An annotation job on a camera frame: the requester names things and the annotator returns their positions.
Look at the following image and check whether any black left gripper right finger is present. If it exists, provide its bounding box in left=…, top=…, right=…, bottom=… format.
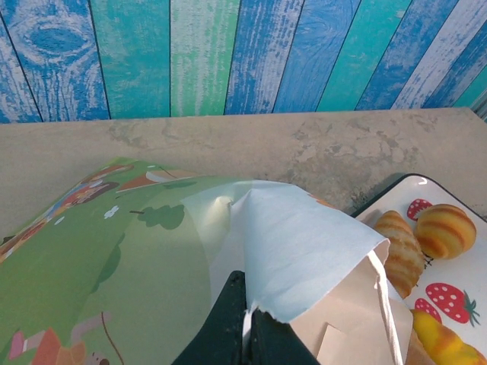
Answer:
left=250, top=306, right=320, bottom=365

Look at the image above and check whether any yellow orange twisted fake bread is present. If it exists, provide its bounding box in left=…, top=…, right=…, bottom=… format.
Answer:
left=409, top=308, right=487, bottom=365

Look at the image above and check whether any aluminium corner post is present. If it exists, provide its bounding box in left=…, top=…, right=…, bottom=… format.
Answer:
left=470, top=85, right=487, bottom=123

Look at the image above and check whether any white printed paper bag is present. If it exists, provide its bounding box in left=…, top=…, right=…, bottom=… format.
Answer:
left=0, top=157, right=415, bottom=365

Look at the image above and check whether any light brown fake croissant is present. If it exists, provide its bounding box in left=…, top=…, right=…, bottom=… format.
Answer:
left=374, top=209, right=426, bottom=300

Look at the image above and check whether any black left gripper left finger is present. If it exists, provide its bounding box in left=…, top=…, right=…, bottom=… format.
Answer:
left=170, top=270, right=247, bottom=365

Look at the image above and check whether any round striped fake bun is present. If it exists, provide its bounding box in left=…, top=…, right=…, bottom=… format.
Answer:
left=413, top=203, right=478, bottom=260

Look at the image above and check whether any white strawberry print tray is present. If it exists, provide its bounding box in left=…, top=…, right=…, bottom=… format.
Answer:
left=352, top=173, right=487, bottom=365

